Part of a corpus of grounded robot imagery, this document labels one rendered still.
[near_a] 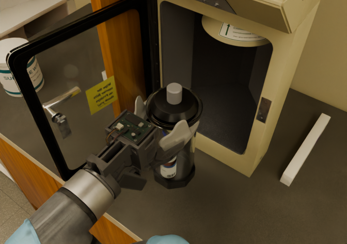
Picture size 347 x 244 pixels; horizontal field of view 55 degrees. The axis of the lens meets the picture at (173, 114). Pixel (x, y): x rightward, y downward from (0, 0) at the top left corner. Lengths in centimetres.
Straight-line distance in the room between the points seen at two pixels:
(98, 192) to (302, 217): 56
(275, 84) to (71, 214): 44
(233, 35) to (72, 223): 45
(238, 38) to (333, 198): 50
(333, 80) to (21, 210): 169
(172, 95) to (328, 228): 53
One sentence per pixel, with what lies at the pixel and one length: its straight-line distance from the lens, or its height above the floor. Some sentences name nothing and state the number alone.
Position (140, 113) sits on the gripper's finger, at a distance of 63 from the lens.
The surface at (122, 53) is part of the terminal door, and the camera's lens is 75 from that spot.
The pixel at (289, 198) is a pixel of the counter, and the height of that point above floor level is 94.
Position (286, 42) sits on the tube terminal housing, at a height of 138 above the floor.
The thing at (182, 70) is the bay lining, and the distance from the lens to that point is 94.
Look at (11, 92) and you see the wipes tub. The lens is 121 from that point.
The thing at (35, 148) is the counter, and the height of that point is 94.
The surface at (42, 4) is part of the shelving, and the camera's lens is 173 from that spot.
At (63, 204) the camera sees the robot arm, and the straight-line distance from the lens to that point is 50.
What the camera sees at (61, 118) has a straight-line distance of 72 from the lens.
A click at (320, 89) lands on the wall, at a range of 121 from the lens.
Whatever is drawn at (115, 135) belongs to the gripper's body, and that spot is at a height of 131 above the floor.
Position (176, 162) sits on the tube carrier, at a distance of 70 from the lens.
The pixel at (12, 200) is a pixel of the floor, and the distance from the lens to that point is 215.
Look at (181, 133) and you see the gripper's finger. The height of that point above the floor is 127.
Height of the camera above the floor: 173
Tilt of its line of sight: 48 degrees down
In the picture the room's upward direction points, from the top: straight up
